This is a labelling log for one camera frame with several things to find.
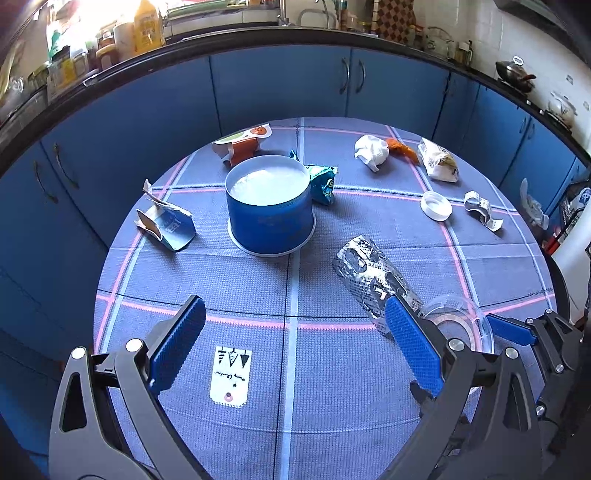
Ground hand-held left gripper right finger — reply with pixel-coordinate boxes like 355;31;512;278
383;295;543;480

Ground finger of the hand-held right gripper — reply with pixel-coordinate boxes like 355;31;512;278
487;308;583;416

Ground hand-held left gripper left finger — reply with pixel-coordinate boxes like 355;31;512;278
48;294;211;480

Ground clear round plastic lid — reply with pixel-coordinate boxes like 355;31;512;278
418;295;496;356

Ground white paper tag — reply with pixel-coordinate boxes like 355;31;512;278
209;345;253;409

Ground silver printed foil wrapper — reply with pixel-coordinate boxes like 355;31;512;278
331;234;426;342

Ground small silver wrapper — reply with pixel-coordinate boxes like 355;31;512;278
463;190;505;234

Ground teal snack wrapper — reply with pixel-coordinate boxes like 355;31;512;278
288;150;340;207

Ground orange wrapper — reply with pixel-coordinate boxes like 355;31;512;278
385;137;421;164

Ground white refrigerator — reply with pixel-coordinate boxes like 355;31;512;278
551;217;591;326

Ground blue torn carton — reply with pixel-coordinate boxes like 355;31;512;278
135;179;197;252

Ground clear plastic bin bag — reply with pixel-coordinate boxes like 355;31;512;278
519;178;550;232

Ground white jar lid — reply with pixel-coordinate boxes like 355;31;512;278
420;191;453;222

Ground blue round tub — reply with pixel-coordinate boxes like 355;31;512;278
225;154;317;258

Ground clear plastic food bag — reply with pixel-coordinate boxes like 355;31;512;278
417;138;461;184

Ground white crumpled tissue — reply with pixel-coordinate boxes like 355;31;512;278
354;135;391;173

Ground orange torn carton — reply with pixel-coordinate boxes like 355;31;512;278
211;124;274;168

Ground white ceramic pot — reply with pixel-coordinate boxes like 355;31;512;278
547;91;578;127

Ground black wok with lid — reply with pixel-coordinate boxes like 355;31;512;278
495;55;537;95

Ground blue kitchen cabinets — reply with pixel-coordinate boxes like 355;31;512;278
0;44;591;480

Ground pale green kettle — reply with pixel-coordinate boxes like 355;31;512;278
425;27;455;58

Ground yellow plastic bottle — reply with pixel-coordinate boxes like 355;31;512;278
134;0;165;56

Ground black kitchen countertop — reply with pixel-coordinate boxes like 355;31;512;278
0;25;591;162

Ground checkered cutting board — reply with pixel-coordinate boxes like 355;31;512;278
373;0;416;40

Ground metal sink faucet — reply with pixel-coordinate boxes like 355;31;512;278
298;7;338;31

